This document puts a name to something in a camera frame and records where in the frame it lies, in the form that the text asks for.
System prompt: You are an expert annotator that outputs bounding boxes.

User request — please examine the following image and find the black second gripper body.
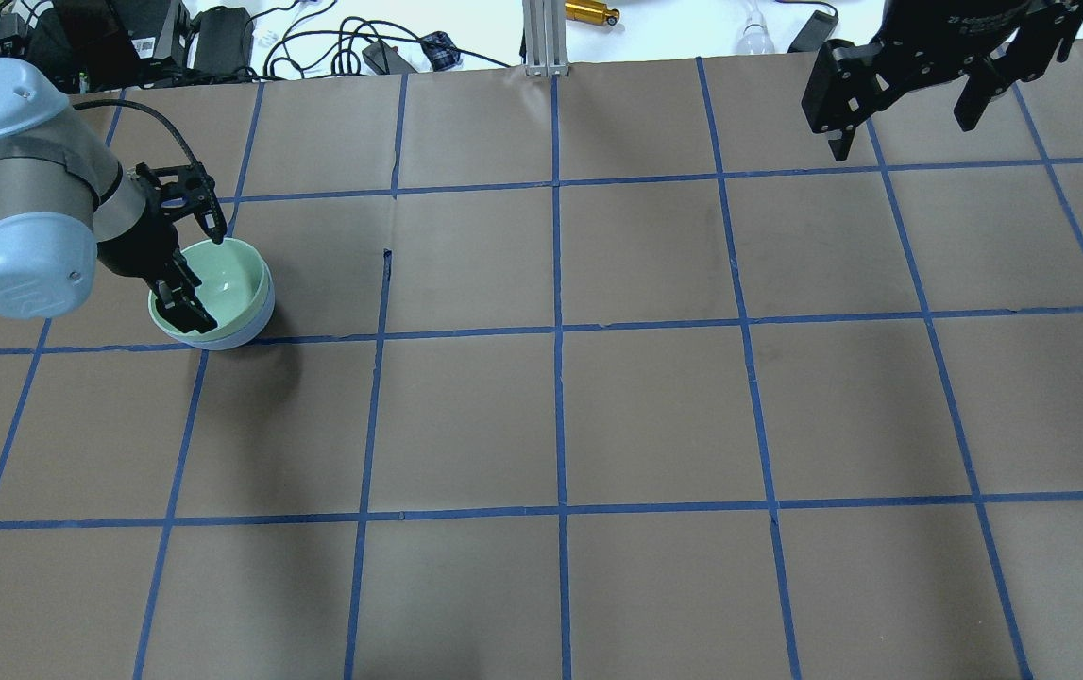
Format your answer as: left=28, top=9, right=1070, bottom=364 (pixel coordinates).
left=871, top=1, right=1083, bottom=99

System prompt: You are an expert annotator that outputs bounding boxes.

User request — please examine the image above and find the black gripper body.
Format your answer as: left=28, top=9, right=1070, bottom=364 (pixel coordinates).
left=97, top=164, right=214, bottom=284

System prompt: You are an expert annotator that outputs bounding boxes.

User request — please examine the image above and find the green bowl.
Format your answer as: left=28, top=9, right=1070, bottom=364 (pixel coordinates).
left=147, top=238, right=275, bottom=351

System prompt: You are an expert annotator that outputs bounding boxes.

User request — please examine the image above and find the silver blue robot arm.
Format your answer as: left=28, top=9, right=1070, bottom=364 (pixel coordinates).
left=0, top=1, right=1083, bottom=343

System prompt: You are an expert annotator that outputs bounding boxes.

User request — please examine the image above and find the light blue bowl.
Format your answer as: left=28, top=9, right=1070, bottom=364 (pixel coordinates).
left=164, top=271, right=275, bottom=351

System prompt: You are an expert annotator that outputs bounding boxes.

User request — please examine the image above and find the white light bulb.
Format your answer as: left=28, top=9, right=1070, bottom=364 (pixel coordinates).
left=736, top=1, right=775, bottom=56

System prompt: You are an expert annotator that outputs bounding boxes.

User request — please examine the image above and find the black power brick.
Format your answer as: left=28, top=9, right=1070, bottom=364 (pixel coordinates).
left=191, top=6, right=253, bottom=75

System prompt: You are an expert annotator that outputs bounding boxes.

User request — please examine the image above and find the yellow cylindrical tool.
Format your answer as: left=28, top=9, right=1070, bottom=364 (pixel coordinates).
left=564, top=0, right=619, bottom=26

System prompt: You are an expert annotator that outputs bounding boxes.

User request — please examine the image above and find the brown paper table mat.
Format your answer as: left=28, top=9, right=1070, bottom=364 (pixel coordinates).
left=0, top=42, right=1083, bottom=679

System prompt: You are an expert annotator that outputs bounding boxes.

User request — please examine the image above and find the black adapter with cable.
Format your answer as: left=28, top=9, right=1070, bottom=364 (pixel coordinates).
left=787, top=11, right=838, bottom=53

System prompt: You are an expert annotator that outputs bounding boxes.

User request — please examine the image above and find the aluminium frame post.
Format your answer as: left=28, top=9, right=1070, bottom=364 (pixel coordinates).
left=522, top=0, right=567, bottom=77

